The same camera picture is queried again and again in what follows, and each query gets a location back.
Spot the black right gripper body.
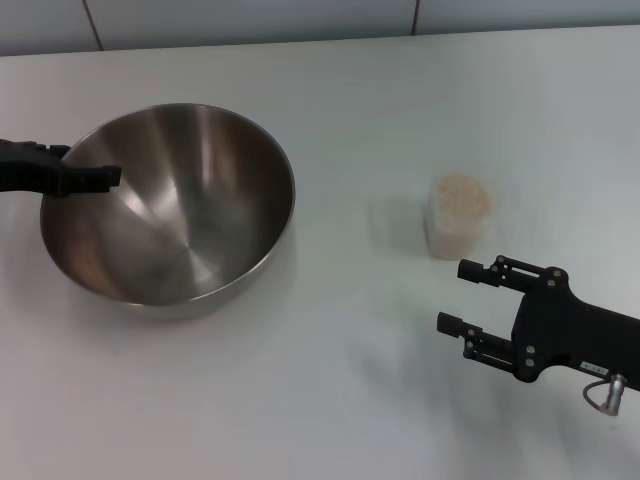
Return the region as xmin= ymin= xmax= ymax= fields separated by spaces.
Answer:
xmin=512 ymin=267 xmax=640 ymax=394

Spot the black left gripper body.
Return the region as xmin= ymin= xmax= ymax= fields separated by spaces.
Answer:
xmin=0 ymin=138 xmax=51 ymax=195

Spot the clear plastic measuring cup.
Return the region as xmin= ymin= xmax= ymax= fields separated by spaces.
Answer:
xmin=423 ymin=169 xmax=501 ymax=261

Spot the white uncooked rice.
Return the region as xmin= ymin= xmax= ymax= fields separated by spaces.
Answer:
xmin=427 ymin=173 xmax=494 ymax=260

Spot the stainless steel mixing bowl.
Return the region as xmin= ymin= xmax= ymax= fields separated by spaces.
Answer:
xmin=38 ymin=102 xmax=296 ymax=321

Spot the grey right gripper cable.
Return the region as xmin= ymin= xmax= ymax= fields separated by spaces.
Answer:
xmin=582 ymin=372 xmax=629 ymax=416

